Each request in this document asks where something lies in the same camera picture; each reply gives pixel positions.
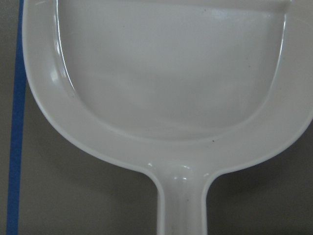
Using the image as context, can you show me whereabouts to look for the beige plastic dustpan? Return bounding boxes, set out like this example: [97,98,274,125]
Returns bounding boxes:
[22,0,313,235]

